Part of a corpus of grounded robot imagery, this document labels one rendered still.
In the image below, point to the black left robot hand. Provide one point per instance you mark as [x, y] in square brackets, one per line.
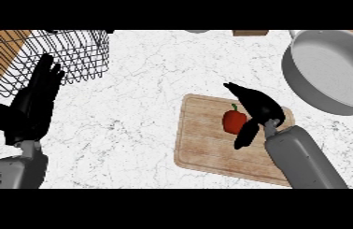
[31, 98]

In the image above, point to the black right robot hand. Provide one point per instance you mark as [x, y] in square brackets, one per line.
[258, 105]

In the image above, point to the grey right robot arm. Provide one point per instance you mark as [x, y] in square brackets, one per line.
[299, 159]

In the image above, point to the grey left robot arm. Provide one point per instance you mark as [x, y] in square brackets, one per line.
[22, 165]

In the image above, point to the red bell pepper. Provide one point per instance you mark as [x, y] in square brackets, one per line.
[233, 121]

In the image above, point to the wooden cutting board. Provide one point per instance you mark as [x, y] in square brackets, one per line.
[215, 145]

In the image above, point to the grey metal pot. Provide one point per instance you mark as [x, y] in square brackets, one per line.
[320, 70]

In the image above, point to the brown wooden board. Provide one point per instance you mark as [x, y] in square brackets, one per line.
[10, 45]

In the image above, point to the small brown wooden block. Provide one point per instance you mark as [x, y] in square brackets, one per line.
[249, 32]

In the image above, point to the small grey object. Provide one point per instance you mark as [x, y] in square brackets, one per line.
[196, 31]

